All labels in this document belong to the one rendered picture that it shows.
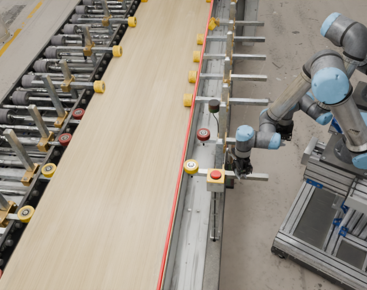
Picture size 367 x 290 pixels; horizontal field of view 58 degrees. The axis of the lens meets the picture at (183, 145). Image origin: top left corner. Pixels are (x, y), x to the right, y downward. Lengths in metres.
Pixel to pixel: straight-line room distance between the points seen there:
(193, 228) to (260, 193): 1.04
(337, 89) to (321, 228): 1.40
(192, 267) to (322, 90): 1.08
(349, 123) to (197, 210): 0.97
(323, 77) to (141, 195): 1.01
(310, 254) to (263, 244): 0.38
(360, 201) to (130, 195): 1.10
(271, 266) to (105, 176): 1.34
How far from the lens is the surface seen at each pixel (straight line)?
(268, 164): 3.01
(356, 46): 1.68
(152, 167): 1.82
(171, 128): 2.01
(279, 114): 1.54
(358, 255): 2.48
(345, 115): 1.38
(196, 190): 2.05
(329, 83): 1.25
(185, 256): 1.84
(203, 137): 1.94
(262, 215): 2.70
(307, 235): 2.45
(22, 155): 2.03
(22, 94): 2.70
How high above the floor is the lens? 2.30
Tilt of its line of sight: 47 degrees down
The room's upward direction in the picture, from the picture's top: 5 degrees counter-clockwise
